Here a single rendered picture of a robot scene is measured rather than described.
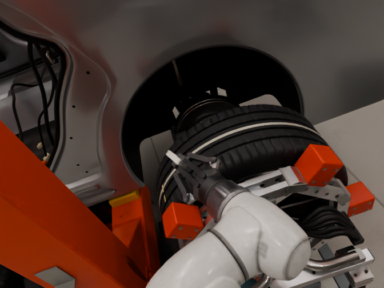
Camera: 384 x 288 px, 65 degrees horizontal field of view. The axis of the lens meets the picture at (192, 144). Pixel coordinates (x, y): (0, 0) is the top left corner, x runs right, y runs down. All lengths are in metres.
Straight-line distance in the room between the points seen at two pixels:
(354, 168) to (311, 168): 1.45
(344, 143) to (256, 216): 1.95
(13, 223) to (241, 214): 0.45
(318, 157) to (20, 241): 0.73
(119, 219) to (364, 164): 1.63
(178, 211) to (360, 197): 0.59
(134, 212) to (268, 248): 1.04
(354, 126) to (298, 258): 2.10
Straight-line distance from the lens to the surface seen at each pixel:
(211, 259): 0.50
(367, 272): 0.93
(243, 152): 0.84
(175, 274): 0.50
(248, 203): 0.55
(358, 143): 2.45
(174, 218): 0.83
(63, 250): 0.80
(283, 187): 0.83
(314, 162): 0.85
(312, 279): 0.88
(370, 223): 2.09
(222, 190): 0.60
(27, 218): 0.70
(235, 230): 0.52
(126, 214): 1.49
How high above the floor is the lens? 1.81
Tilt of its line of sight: 44 degrees down
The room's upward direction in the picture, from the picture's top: 22 degrees counter-clockwise
